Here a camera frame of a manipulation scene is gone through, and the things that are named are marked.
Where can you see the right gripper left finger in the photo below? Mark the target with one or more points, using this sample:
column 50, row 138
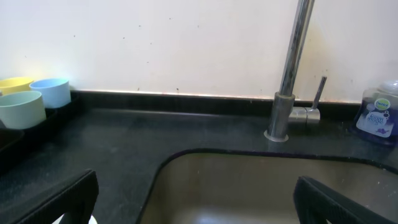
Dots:
column 71, row 199

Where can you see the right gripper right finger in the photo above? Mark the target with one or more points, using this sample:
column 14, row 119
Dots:
column 320, row 205

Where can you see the yellow cup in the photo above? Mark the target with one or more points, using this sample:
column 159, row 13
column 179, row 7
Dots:
column 14, row 84

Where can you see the black tray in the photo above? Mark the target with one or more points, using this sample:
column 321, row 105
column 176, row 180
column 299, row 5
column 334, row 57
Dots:
column 34, row 137

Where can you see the steel sink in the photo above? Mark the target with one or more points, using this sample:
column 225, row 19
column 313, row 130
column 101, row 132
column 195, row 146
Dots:
column 233, row 186

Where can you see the steel tap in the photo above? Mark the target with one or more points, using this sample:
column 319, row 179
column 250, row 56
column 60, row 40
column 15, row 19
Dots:
column 281, row 115

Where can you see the pale green cup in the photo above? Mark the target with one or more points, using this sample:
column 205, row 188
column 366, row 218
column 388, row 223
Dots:
column 21, row 112

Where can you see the blue soap bottle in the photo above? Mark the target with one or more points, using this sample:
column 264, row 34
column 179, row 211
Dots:
column 376, row 121

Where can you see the blue cup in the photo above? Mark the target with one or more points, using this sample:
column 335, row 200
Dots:
column 54, row 95

